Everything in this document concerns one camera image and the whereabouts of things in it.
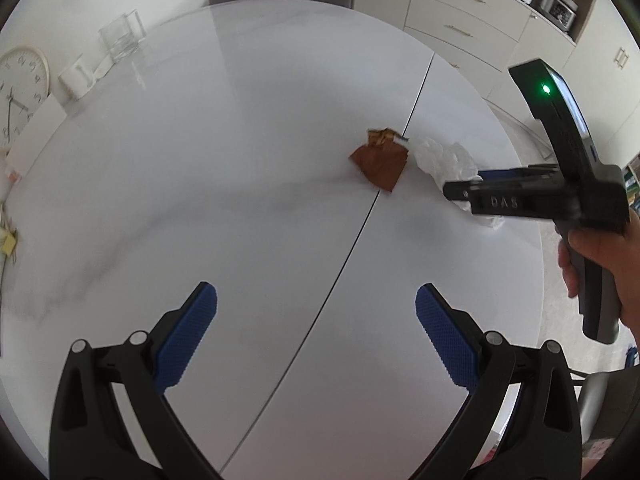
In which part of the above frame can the person's right hand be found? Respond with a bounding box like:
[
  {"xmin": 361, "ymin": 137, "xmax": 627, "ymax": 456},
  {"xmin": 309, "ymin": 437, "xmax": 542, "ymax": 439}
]
[{"xmin": 557, "ymin": 210, "xmax": 640, "ymax": 356}]

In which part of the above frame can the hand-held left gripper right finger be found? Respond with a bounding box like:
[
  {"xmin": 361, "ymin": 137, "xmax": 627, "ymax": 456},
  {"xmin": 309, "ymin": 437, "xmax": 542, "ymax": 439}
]
[{"xmin": 410, "ymin": 282, "xmax": 583, "ymax": 480}]

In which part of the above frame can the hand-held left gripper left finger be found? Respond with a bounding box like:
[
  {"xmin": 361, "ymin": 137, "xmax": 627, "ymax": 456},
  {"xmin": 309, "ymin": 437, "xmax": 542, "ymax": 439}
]
[{"xmin": 49, "ymin": 281, "xmax": 221, "ymax": 480}]

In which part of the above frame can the clear glass container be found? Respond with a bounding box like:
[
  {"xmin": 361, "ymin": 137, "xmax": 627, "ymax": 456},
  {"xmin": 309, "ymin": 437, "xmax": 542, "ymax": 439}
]
[{"xmin": 98, "ymin": 10, "xmax": 146, "ymax": 63}]

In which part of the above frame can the white paper holder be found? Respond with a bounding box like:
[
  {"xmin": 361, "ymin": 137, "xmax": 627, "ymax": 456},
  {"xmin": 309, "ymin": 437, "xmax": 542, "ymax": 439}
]
[{"xmin": 58, "ymin": 57, "xmax": 96, "ymax": 103}]

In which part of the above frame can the silver toaster oven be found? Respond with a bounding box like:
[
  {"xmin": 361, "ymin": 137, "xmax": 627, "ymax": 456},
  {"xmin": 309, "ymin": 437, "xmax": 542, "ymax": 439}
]
[{"xmin": 531, "ymin": 0, "xmax": 578, "ymax": 28}]

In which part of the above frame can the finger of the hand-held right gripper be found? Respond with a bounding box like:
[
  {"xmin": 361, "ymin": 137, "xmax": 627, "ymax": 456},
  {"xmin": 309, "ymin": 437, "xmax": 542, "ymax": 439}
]
[
  {"xmin": 442, "ymin": 175, "xmax": 568, "ymax": 222},
  {"xmin": 475, "ymin": 165, "xmax": 563, "ymax": 183}
]

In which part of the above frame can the white plastic bag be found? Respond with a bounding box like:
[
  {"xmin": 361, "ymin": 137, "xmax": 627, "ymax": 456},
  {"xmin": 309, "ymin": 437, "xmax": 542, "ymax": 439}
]
[{"xmin": 411, "ymin": 137, "xmax": 506, "ymax": 231}]

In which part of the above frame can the brown wrapper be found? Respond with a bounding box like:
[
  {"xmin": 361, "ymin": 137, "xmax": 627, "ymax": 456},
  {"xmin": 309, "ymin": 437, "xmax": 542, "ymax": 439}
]
[{"xmin": 348, "ymin": 128, "xmax": 410, "ymax": 193}]

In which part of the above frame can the beige drawer cabinet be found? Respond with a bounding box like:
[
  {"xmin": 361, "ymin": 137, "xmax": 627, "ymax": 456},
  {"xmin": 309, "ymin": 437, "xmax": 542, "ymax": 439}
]
[{"xmin": 402, "ymin": 0, "xmax": 536, "ymax": 73}]

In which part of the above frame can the round white wall clock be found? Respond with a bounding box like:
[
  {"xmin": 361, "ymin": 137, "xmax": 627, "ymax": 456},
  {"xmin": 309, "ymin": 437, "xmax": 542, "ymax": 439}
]
[{"xmin": 0, "ymin": 46, "xmax": 51, "ymax": 148}]

